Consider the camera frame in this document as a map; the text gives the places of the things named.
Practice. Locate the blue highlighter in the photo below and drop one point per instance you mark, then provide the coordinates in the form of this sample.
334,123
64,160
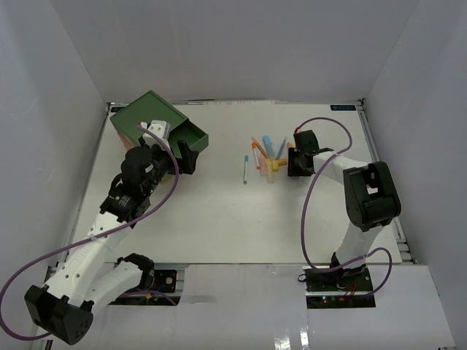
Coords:
268,147

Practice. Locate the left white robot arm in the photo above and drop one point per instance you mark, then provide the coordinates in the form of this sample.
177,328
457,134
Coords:
68,301

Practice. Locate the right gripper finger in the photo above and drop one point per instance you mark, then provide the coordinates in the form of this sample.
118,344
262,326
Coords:
293,167
307,165

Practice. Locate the brown orange pen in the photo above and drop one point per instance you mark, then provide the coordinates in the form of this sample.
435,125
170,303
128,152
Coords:
259,147

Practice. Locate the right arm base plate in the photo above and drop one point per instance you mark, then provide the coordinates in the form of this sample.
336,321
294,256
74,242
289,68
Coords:
329,291

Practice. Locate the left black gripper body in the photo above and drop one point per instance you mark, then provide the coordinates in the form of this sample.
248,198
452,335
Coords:
163,162

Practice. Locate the blue corner label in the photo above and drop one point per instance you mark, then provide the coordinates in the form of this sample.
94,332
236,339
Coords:
342,107

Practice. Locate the green drawer storage box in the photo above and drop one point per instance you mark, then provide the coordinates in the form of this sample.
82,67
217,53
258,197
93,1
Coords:
149,107

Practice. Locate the pale yellow highlighter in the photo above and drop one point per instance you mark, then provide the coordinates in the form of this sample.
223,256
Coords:
269,172

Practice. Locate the orange cap marker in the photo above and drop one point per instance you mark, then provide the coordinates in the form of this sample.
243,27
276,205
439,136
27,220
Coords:
255,155

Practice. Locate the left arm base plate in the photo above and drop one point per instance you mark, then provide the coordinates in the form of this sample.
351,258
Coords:
164,281

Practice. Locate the teal cap marker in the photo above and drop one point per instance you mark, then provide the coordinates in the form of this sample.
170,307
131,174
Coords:
246,162

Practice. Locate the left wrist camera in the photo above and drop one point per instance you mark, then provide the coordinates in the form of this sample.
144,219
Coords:
158,127

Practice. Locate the blue pen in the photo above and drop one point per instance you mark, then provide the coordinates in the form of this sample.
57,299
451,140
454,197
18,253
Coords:
281,149

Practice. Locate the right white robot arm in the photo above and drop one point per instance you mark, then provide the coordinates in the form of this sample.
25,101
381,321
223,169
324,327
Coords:
371,199

